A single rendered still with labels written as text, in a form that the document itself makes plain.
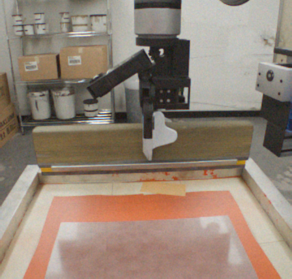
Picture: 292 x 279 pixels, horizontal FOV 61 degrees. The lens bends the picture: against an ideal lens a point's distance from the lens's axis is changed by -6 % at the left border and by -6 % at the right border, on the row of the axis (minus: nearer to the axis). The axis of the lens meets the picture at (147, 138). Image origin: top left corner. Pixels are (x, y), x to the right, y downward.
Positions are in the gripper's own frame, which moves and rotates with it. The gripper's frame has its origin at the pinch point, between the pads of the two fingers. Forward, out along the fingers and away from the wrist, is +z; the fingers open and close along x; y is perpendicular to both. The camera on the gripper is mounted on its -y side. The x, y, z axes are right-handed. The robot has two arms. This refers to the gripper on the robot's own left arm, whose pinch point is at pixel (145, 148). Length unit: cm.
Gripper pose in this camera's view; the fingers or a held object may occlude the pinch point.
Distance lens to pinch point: 49.9
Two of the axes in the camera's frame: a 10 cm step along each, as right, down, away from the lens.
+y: 10.0, -0.3, 0.6
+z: 0.0, 9.1, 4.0
